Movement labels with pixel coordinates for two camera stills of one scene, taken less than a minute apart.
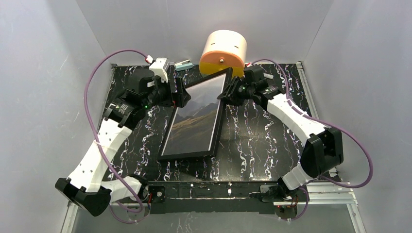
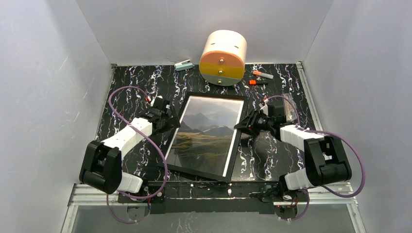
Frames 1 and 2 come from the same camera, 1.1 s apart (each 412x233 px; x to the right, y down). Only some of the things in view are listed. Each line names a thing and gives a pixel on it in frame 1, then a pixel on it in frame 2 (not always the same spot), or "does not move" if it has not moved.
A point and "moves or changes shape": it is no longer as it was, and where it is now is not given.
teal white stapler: (183, 65) does not move
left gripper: (175, 91) -> (163, 118)
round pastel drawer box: (222, 49) does not move
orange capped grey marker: (269, 76) does not move
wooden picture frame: (214, 143) -> (228, 174)
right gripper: (234, 91) -> (253, 120)
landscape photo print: (193, 126) moves or changes shape
